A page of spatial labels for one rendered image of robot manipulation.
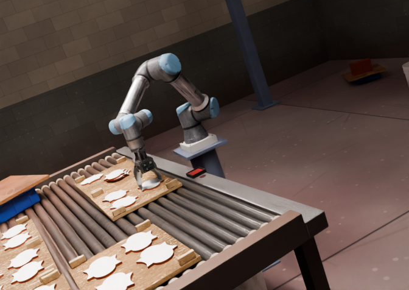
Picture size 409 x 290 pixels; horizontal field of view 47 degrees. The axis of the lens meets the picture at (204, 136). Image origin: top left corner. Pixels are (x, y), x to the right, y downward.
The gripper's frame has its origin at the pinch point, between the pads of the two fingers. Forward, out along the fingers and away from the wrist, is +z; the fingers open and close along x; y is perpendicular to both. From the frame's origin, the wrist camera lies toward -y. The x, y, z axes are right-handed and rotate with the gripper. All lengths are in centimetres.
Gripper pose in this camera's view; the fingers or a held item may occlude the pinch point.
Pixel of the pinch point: (150, 184)
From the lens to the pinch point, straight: 230.2
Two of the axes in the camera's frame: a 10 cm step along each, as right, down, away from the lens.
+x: 8.4, -4.0, 3.7
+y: 4.5, 1.1, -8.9
